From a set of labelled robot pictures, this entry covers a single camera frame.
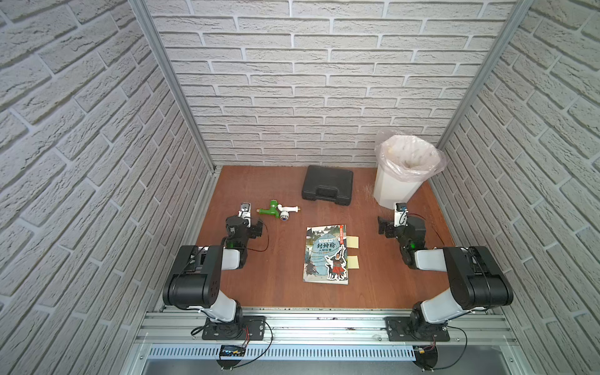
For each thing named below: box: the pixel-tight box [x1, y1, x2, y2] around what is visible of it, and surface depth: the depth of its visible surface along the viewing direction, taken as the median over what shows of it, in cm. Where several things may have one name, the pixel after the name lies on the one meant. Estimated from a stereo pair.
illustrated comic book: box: [303, 224, 349, 286], surface depth 89 cm
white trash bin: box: [373, 164, 423, 210], surface depth 94 cm
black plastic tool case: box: [301, 164, 354, 206], surface depth 108 cm
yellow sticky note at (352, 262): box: [346, 255, 360, 270], surface depth 90 cm
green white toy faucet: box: [256, 199, 301, 222], surface depth 103 cm
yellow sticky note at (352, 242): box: [346, 235, 360, 250], surface depth 94 cm
